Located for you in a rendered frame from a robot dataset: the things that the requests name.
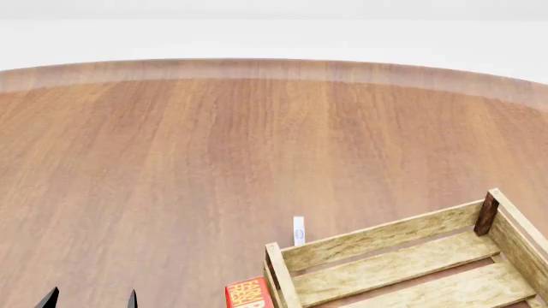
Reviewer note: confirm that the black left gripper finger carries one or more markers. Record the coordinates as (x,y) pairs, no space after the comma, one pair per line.
(49,300)
(132,300)

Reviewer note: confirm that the red farm fresh box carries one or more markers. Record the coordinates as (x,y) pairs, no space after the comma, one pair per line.
(248,294)

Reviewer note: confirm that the wooden slatted crate tray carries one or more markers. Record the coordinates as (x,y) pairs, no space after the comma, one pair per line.
(398,256)

